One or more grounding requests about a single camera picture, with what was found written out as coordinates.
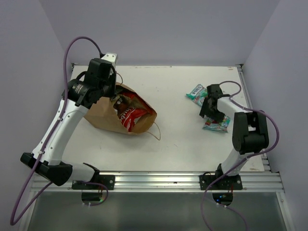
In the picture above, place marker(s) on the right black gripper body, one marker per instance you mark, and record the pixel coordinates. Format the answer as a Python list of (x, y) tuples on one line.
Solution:
[(215, 115)]

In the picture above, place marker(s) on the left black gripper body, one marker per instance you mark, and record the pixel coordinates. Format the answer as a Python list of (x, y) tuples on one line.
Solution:
[(108, 86)]

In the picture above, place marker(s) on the teal red Fox's candy bag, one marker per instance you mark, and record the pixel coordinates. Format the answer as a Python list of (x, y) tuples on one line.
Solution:
[(213, 125)]

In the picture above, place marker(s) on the brown white chips bag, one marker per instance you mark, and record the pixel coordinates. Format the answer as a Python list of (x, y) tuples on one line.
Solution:
[(122, 103)]

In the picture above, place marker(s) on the brown paper bag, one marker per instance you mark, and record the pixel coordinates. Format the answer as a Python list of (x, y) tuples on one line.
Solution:
[(103, 116)]

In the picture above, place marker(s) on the red orange snack bag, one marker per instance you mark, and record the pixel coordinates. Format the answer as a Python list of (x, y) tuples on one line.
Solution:
[(135, 100)]

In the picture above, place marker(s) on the red cassava chips bag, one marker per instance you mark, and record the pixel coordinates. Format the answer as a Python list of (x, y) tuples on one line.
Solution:
[(130, 116)]

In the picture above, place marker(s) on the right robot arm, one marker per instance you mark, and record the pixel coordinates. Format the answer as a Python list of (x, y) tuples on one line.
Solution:
[(249, 136)]

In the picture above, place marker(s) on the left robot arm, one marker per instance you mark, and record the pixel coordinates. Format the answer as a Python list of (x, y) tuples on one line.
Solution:
[(83, 91)]

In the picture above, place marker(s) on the mint green Fox's candy bag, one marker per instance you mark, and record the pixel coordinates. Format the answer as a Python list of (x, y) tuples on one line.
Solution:
[(198, 95)]

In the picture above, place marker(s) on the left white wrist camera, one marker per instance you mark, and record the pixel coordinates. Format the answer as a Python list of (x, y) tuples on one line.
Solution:
[(111, 57)]

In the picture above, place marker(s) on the aluminium right side rail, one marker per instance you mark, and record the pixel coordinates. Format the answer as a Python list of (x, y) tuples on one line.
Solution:
[(249, 105)]

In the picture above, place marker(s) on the aluminium rail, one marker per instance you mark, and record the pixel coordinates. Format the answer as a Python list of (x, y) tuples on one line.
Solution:
[(189, 182), (249, 105)]

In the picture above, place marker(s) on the aluminium front rail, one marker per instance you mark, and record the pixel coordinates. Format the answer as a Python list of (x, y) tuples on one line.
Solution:
[(189, 182)]

